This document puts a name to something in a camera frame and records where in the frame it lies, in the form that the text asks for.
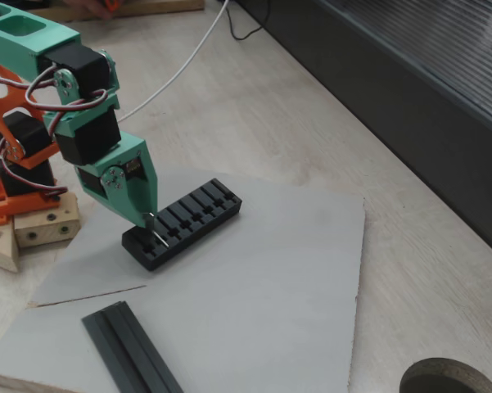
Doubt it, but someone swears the small metal bracket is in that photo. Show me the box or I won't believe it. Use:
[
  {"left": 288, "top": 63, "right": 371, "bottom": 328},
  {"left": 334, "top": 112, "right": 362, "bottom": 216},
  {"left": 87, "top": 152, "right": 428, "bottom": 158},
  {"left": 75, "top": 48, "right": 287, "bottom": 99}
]
[{"left": 143, "top": 211, "right": 170, "bottom": 249}]

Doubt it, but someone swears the wooden base block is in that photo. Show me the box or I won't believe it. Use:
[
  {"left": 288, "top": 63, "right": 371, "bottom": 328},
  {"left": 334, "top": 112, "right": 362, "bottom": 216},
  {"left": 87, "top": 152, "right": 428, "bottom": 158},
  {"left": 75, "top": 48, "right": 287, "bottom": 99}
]
[{"left": 14, "top": 192, "right": 82, "bottom": 249}]

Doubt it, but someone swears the black slotted plastic block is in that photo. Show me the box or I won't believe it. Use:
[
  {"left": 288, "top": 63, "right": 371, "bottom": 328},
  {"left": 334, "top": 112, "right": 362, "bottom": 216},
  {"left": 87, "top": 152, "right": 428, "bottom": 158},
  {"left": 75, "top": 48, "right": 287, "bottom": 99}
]
[{"left": 121, "top": 178, "right": 243, "bottom": 272}]

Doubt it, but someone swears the white USB cable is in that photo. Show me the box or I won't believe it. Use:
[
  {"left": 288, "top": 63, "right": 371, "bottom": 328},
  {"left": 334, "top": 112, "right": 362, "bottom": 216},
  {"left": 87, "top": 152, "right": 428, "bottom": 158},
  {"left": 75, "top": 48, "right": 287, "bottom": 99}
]
[{"left": 116, "top": 0, "right": 231, "bottom": 124}]

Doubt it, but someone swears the person's hand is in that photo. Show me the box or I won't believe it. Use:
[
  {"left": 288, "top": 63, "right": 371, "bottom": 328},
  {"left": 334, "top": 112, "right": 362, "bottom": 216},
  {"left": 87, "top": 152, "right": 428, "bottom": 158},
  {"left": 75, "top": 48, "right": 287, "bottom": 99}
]
[{"left": 63, "top": 0, "right": 115, "bottom": 20}]

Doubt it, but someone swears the black aluminium profile rail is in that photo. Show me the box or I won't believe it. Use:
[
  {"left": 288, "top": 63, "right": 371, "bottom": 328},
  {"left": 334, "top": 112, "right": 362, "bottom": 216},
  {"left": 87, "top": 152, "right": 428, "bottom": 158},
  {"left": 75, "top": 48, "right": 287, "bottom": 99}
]
[{"left": 81, "top": 301, "right": 185, "bottom": 393}]

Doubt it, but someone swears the grey laminated board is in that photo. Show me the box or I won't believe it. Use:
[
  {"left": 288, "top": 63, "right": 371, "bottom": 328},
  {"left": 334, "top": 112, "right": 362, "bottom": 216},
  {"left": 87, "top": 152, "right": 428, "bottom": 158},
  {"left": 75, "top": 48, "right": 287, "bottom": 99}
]
[{"left": 0, "top": 165, "right": 366, "bottom": 393}]

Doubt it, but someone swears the base servo wire bundle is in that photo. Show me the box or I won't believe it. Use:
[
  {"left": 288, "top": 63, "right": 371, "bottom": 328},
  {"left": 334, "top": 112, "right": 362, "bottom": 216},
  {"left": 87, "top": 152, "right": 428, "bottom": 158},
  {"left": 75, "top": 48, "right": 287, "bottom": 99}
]
[{"left": 0, "top": 157, "right": 70, "bottom": 201}]

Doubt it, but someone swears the thin black cable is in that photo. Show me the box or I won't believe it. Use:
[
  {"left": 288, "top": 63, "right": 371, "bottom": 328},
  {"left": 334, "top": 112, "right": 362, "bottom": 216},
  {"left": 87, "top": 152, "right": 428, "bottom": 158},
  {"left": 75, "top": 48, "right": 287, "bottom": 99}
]
[{"left": 224, "top": 0, "right": 271, "bottom": 42}]

